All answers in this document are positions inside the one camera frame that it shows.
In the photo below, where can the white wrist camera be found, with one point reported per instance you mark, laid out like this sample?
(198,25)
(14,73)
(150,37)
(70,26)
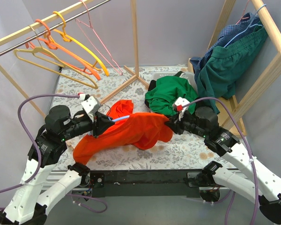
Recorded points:
(179,106)
(90,105)

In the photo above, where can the dark yellow plastic hanger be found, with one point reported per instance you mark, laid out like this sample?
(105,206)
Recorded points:
(98,65)

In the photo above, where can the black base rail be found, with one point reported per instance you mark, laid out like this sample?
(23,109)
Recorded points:
(138,183)

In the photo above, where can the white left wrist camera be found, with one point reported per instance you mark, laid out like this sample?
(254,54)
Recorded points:
(90,105)

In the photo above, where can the floral table cloth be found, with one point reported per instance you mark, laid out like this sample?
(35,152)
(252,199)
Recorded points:
(186,151)

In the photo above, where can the teal green shorts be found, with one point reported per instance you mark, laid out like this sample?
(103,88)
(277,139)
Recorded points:
(226,65)

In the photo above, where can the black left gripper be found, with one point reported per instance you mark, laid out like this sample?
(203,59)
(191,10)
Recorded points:
(96,125)

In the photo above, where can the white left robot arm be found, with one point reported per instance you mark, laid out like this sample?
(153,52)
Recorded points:
(29,206)

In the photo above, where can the wooden clothes rack left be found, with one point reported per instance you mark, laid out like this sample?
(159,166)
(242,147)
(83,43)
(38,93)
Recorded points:
(27,29)

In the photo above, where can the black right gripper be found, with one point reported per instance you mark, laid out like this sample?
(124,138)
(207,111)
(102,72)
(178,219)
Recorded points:
(176,123)

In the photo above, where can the orange t shirt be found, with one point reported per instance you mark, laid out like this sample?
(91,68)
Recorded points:
(141,129)

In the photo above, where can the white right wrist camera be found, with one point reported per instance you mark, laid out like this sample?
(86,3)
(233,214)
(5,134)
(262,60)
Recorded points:
(179,106)

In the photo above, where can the pink wire hanger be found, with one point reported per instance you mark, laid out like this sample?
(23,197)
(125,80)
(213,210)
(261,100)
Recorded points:
(244,10)

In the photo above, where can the black t shirt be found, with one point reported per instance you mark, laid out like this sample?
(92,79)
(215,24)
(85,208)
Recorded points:
(152,85)

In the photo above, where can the light blue wire hanger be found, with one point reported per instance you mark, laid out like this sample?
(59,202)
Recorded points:
(249,25)

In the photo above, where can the white plastic basket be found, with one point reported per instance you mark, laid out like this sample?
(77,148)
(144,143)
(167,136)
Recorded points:
(158,75)

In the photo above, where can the blue checkered shorts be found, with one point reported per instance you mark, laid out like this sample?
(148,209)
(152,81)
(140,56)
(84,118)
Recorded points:
(226,34)

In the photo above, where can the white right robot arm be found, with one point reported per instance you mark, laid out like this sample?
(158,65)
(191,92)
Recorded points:
(256,183)

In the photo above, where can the green and white t shirt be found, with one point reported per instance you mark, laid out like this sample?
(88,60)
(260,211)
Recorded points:
(189,77)

